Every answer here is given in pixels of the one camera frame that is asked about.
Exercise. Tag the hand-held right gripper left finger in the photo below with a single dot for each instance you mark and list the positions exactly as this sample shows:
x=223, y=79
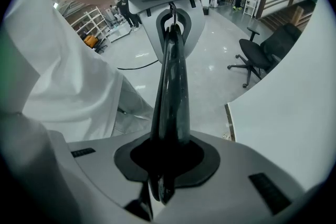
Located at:
x=105, y=173

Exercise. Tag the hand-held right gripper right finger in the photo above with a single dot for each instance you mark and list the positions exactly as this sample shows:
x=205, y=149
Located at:
x=231, y=178

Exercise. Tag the black folding chair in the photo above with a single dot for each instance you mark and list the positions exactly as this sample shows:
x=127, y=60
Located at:
x=170, y=99

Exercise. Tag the black office chair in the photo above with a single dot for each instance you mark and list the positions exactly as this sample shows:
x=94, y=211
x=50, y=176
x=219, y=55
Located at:
x=101, y=46
x=252, y=47

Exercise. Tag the black waste bin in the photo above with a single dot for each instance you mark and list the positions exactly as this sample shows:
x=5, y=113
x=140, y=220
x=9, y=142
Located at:
x=205, y=11

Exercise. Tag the pale crumpled floor object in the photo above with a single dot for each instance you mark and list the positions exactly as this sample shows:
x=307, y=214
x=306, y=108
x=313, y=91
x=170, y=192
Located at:
x=226, y=136

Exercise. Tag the white backpack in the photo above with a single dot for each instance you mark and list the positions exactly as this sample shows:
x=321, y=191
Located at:
x=214, y=2

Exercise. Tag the white low cabinet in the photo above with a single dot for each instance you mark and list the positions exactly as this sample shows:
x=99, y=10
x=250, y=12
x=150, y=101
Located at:
x=119, y=33

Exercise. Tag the person's light grey trousers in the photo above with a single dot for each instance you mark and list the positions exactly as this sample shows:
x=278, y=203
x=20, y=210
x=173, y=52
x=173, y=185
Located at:
x=131, y=107

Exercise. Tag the white small cabinet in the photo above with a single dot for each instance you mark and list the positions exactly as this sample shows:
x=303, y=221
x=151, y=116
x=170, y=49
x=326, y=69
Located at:
x=250, y=6

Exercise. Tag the white shelf rack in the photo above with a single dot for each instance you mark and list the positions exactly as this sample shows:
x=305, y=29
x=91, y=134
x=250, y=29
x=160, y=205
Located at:
x=89, y=21

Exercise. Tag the yellow jacket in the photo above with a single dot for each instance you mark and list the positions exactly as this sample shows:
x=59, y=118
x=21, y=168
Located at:
x=90, y=40

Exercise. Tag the wooden staircase with railing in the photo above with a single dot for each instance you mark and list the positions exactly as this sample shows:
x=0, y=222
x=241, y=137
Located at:
x=288, y=10

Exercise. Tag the person's white shirt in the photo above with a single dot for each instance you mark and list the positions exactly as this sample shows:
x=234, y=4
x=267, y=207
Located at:
x=52, y=60

